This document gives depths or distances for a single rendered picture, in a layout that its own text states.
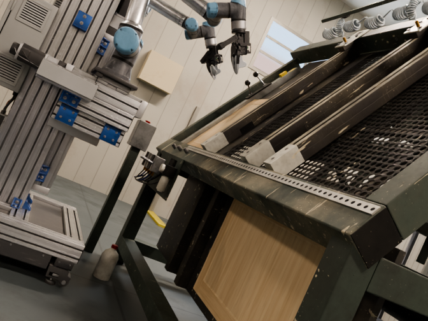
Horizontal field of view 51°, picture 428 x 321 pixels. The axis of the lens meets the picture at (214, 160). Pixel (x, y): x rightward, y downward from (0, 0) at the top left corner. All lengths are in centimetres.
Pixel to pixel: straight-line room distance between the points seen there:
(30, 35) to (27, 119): 41
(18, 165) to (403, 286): 191
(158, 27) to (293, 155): 452
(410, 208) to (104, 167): 499
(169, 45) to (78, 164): 190
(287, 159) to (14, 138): 144
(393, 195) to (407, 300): 27
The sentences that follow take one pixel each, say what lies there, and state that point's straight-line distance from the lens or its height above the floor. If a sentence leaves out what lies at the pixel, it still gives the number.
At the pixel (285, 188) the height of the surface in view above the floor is 86.
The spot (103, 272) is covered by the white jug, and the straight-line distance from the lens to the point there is 268.
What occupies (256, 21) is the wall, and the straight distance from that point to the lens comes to 648.
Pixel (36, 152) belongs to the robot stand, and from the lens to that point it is 249.
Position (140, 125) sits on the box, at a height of 89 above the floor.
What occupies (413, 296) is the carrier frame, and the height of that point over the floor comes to 73.
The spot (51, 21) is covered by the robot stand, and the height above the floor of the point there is 116.
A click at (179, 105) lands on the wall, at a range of 601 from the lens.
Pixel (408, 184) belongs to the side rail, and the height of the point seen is 98.
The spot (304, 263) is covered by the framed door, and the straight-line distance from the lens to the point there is 161.
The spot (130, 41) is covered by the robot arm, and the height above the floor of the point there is 120.
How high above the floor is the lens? 80
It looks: 2 degrees up
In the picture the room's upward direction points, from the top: 25 degrees clockwise
